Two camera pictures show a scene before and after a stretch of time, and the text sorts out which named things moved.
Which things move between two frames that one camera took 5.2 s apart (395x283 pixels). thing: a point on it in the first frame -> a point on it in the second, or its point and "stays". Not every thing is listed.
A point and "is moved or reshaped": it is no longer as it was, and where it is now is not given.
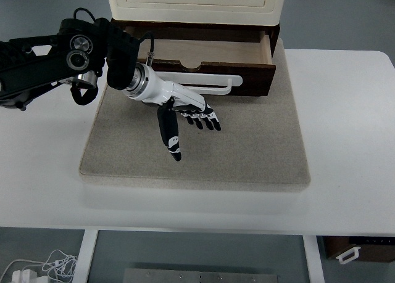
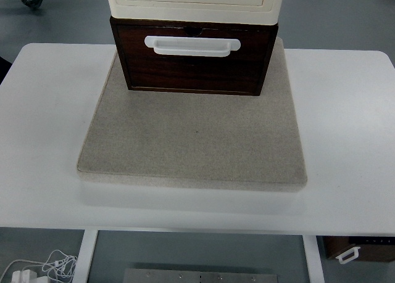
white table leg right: [314, 260] stays
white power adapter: [24, 276] stays
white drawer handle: [200, 78] -> [192, 46]
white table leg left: [81, 271] stays
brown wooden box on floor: [373, 248] stays
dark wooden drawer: [244, 52] is moved or reshaped
